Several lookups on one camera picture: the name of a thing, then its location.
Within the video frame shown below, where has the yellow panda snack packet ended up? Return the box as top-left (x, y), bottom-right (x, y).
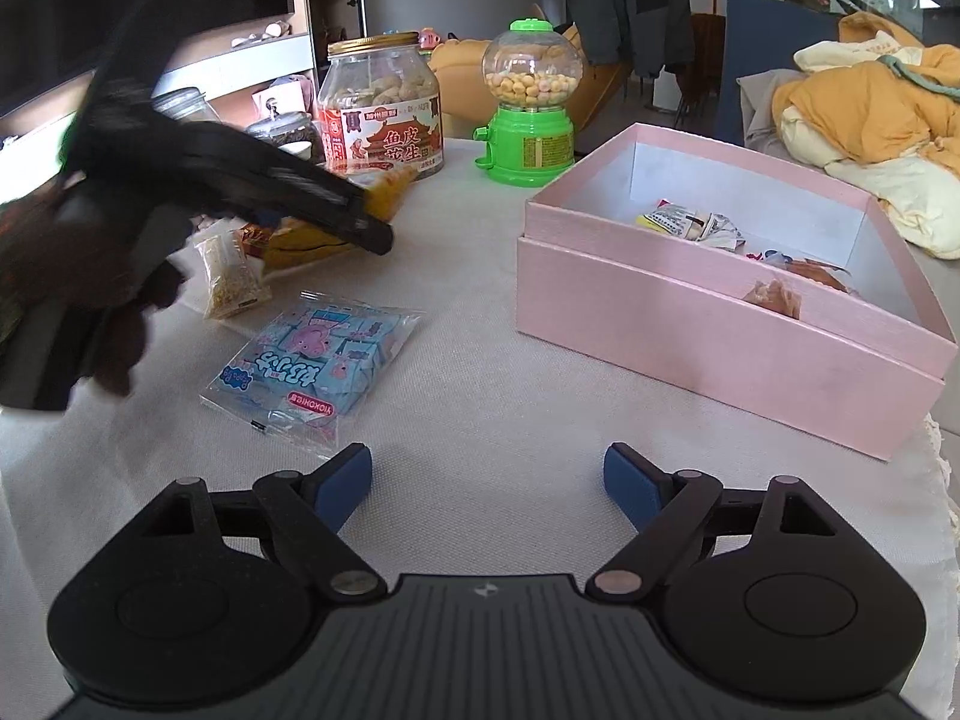
top-left (238, 166), bottom-right (418, 275)

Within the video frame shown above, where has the blue pink candy bag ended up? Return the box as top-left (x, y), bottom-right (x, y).
top-left (202, 291), bottom-right (421, 457)

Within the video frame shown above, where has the small seed snack packet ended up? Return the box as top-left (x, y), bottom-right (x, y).
top-left (195, 229), bottom-right (272, 320)

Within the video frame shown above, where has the small glass jar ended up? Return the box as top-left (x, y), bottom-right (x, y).
top-left (153, 83), bottom-right (319, 163)

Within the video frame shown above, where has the pink gift box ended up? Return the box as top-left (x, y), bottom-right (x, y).
top-left (516, 124), bottom-right (958, 460)

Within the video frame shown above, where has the white table cloth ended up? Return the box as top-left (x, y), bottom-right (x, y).
top-left (2, 143), bottom-right (958, 718)

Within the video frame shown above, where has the plastic peanut jar gold lid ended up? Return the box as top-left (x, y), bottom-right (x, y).
top-left (317, 31), bottom-right (444, 177)

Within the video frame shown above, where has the yellow armchair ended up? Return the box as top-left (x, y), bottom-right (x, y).
top-left (428, 18), bottom-right (630, 140)

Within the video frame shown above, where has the green gumball machine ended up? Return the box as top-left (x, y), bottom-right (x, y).
top-left (473, 18), bottom-right (583, 187)

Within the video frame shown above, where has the yellow orange blanket pile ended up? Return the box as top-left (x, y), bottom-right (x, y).
top-left (770, 11), bottom-right (958, 260)

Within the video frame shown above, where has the dark jacket on stand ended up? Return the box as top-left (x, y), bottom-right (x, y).
top-left (566, 0), bottom-right (695, 78)

